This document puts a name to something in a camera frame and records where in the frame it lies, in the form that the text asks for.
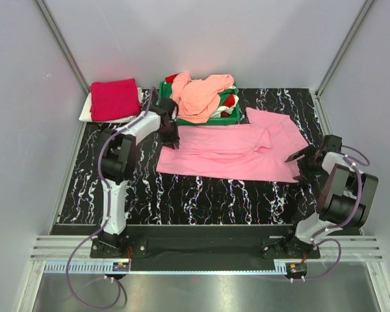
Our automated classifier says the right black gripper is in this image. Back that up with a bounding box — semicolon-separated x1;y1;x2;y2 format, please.
286;144;326;185

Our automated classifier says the pink t shirt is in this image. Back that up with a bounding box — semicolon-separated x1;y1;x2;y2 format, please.
157;108;308;183

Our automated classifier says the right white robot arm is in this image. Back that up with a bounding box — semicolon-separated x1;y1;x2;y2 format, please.
282;135;378;258

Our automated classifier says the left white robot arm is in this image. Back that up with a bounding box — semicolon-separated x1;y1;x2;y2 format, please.
97;97;179;257

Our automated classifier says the peach t shirt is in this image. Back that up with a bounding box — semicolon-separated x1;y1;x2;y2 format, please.
170;72;235;124

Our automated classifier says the green plastic bin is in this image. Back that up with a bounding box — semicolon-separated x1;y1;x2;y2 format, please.
159;81;241;126

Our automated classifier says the folded magenta t shirt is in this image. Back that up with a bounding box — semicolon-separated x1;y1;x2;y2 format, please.
90;79;141;122

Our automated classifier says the red white green t shirt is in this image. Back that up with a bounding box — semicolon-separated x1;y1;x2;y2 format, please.
164;74;235;117

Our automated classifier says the folded white t shirt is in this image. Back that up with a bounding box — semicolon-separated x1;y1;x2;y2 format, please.
79;87;144;124

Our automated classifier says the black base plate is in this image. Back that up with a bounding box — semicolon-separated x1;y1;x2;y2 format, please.
90;225;320;274

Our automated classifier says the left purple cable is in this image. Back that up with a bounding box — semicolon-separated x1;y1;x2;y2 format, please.
66;86;127;308

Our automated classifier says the aluminium rail frame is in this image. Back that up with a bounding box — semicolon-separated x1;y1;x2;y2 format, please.
30;235;390;311

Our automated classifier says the right corner post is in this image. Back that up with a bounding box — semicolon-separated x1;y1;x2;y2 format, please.
315;0;377;98

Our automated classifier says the corner post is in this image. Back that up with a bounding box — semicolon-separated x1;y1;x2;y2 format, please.
33;0;89;95
315;0;377;98

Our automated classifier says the left corner post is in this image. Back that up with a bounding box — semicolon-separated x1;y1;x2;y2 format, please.
33;0;89;95

